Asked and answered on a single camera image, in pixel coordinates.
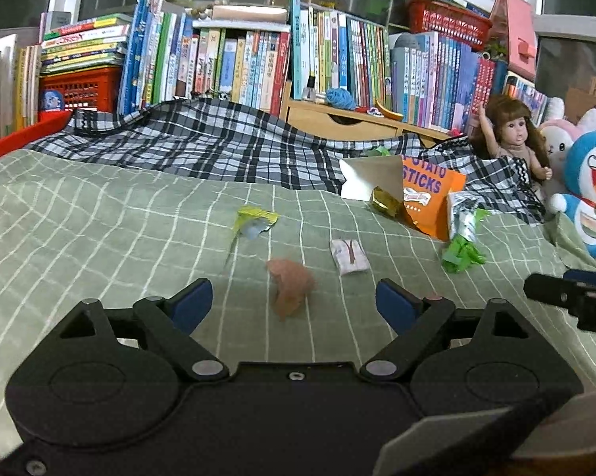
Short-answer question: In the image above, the brown paper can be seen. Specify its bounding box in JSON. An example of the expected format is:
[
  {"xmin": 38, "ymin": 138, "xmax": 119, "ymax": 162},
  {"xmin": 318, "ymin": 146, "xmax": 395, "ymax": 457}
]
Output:
[{"xmin": 266, "ymin": 258, "xmax": 314, "ymax": 320}]

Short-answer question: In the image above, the gold foil snack wrapper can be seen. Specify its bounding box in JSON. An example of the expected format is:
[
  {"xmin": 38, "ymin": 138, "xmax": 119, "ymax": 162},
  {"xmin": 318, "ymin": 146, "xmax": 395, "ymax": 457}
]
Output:
[{"xmin": 369, "ymin": 186, "xmax": 404, "ymax": 220}]

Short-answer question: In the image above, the row of books right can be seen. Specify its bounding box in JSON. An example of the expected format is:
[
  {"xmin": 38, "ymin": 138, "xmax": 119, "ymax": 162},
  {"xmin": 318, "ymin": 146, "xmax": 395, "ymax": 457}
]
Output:
[{"xmin": 289, "ymin": 0, "xmax": 548, "ymax": 134}]

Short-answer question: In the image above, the row of books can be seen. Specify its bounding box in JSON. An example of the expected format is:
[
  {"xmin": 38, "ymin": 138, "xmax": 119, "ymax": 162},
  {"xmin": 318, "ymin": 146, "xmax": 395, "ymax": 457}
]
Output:
[
  {"xmin": 289, "ymin": 0, "xmax": 548, "ymax": 134},
  {"xmin": 117, "ymin": 0, "xmax": 292, "ymax": 115}
]

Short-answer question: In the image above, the row of books left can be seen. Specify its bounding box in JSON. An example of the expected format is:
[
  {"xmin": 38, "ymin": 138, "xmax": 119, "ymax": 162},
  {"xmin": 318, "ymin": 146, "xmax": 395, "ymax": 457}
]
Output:
[{"xmin": 117, "ymin": 0, "xmax": 292, "ymax": 115}]

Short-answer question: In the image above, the stack of books on basket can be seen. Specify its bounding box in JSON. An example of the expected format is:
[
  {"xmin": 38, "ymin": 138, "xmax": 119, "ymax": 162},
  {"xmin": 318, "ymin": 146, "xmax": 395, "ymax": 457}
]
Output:
[{"xmin": 41, "ymin": 13, "xmax": 132, "ymax": 76}]

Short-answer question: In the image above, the small white pink packet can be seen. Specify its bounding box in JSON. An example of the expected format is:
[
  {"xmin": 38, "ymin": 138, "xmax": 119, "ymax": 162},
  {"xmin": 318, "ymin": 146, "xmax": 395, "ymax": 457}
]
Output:
[{"xmin": 330, "ymin": 240, "xmax": 370, "ymax": 276}]

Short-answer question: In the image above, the green snack wrapper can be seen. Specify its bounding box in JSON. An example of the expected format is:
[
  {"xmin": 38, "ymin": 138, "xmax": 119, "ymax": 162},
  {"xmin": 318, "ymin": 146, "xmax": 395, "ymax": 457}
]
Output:
[{"xmin": 441, "ymin": 191, "xmax": 490, "ymax": 273}]

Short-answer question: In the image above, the blue Doraemon plush toy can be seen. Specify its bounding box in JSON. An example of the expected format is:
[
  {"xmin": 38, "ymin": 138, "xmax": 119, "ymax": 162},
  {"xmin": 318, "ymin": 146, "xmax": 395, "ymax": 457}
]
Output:
[{"xmin": 546, "ymin": 131, "xmax": 596, "ymax": 261}]

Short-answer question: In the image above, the yellow green torn wrapper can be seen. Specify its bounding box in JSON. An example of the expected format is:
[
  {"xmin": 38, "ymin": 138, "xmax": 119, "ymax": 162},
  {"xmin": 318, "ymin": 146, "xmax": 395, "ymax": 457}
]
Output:
[{"xmin": 228, "ymin": 205, "xmax": 280, "ymax": 256}]

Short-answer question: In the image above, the orange potato sticks bag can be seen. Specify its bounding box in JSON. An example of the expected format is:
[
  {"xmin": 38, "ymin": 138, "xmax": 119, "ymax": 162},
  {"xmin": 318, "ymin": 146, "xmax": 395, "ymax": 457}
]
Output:
[{"xmin": 338, "ymin": 154, "xmax": 468, "ymax": 243}]

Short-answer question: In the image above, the green grid bed sheet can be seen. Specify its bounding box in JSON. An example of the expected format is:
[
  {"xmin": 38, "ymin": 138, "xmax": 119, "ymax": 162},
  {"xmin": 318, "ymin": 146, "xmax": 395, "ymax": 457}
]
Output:
[{"xmin": 0, "ymin": 150, "xmax": 596, "ymax": 456}]

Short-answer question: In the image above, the pink white bunny plush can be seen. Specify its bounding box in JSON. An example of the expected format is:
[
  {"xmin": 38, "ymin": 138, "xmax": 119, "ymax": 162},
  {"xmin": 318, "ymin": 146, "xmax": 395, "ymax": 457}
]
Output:
[{"xmin": 539, "ymin": 97, "xmax": 596, "ymax": 200}]

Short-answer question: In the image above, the brown haired doll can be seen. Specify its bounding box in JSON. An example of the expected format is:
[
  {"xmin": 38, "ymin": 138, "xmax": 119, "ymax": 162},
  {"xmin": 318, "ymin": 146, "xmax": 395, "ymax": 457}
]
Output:
[{"xmin": 470, "ymin": 95, "xmax": 553, "ymax": 182}]

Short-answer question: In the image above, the black white plaid blanket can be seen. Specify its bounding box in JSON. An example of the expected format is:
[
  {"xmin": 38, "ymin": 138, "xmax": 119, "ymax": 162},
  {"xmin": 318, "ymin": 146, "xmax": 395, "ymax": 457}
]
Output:
[{"xmin": 28, "ymin": 99, "xmax": 546, "ymax": 224}]

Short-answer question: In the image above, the wooden desk organizer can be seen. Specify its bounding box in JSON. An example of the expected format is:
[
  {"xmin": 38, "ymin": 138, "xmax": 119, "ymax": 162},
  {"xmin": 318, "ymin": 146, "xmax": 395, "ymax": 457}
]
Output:
[{"xmin": 281, "ymin": 82, "xmax": 449, "ymax": 146}]

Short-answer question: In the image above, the red tray edge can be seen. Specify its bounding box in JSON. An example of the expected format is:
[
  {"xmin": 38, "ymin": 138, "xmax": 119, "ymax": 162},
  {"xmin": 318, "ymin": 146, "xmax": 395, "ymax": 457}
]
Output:
[{"xmin": 0, "ymin": 111, "xmax": 72, "ymax": 158}]

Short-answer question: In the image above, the blue yarn ball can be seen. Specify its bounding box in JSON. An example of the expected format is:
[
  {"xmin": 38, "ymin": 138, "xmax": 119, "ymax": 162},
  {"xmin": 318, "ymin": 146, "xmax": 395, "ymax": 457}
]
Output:
[{"xmin": 325, "ymin": 88, "xmax": 357, "ymax": 111}]

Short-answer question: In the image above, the red plastic basket left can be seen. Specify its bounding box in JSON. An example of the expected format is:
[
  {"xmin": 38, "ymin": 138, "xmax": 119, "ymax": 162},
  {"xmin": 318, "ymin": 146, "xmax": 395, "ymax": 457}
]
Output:
[{"xmin": 40, "ymin": 65, "xmax": 121, "ymax": 113}]

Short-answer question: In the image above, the pink toy house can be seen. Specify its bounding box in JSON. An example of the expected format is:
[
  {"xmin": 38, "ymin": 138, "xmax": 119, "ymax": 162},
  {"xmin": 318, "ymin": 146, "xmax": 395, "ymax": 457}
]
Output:
[{"xmin": 490, "ymin": 0, "xmax": 537, "ymax": 82}]

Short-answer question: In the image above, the red basket on top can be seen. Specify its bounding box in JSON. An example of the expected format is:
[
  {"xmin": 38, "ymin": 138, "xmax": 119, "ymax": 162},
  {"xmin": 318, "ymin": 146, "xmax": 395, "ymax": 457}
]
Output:
[{"xmin": 408, "ymin": 0, "xmax": 492, "ymax": 52}]

